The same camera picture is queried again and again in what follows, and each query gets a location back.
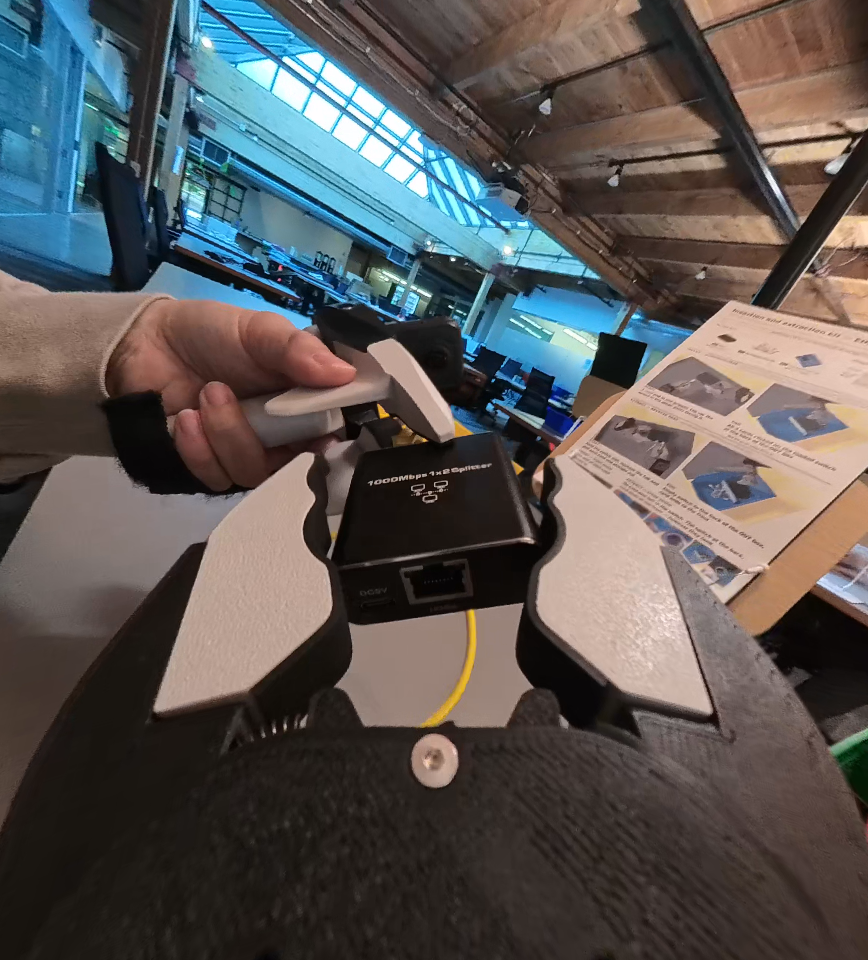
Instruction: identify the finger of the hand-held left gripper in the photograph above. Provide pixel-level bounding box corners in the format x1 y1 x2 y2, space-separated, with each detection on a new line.
367 338 459 445

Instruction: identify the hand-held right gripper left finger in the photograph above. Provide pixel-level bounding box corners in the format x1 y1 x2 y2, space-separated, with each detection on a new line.
154 455 354 718

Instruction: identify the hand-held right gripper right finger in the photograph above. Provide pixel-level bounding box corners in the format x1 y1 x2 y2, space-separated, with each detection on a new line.
521 458 715 733

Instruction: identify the black ethernet splitter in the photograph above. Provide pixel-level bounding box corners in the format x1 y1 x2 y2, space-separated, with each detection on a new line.
329 435 543 613

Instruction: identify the yellow ethernet cable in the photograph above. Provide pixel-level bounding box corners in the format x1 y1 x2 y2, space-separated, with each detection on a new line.
419 608 480 729

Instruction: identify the person's left forearm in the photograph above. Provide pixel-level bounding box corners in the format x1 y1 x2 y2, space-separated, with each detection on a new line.
0 255 172 489

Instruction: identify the person's left hand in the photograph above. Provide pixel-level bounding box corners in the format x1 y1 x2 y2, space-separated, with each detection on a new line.
104 297 360 487

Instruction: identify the wooden clipboard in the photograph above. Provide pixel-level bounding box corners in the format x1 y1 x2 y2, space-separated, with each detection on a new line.
572 375 868 634

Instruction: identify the black monitor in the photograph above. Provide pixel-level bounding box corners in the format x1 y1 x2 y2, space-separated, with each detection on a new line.
592 333 648 388

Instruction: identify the printed instruction sheet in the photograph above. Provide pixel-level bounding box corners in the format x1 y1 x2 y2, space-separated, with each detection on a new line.
562 300 868 601

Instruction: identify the black office chair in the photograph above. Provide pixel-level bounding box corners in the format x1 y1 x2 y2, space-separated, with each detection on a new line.
97 143 157 289

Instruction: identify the black steel column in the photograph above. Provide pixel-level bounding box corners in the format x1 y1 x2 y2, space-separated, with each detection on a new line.
754 68 868 309

